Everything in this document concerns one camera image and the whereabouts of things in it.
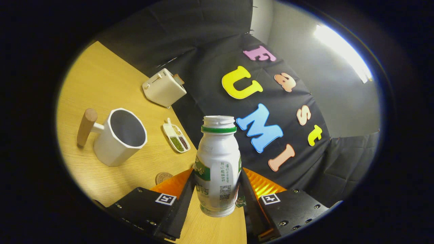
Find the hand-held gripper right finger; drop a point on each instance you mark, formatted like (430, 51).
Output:
(252, 210)

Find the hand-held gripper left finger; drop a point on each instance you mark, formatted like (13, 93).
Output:
(181, 210)

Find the round brown coaster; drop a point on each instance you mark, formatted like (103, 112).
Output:
(163, 177)

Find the small divided bean dish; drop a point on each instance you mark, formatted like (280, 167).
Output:
(176, 140)

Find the cream toaster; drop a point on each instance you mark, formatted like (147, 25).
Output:
(164, 89)

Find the bread slice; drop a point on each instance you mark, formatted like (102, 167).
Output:
(179, 79)

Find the wooden table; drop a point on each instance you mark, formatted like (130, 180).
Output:
(101, 78)

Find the black backdrop cloth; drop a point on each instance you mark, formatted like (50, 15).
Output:
(217, 51)

